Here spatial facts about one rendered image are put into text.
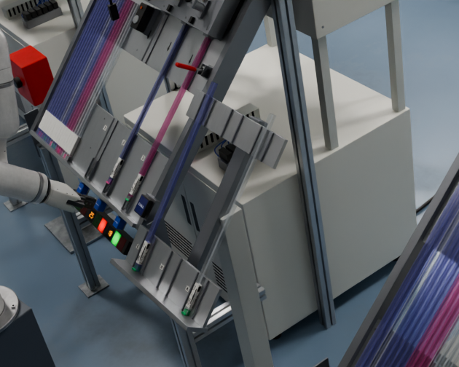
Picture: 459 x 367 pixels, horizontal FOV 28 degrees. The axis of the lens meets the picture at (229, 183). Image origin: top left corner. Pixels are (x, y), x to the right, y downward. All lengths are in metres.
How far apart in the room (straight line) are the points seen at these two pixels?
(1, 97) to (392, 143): 1.23
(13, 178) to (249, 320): 0.71
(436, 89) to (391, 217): 1.20
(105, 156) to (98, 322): 0.83
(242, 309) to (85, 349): 0.94
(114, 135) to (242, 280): 0.59
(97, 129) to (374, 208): 0.92
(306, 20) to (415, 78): 1.76
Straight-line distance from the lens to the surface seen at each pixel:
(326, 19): 2.52
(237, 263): 2.28
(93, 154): 2.67
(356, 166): 2.82
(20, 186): 2.39
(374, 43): 4.54
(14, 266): 3.63
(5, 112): 2.33
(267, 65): 3.21
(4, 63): 2.31
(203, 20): 2.37
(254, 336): 2.47
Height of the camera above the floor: 2.20
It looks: 36 degrees down
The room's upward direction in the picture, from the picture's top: 12 degrees counter-clockwise
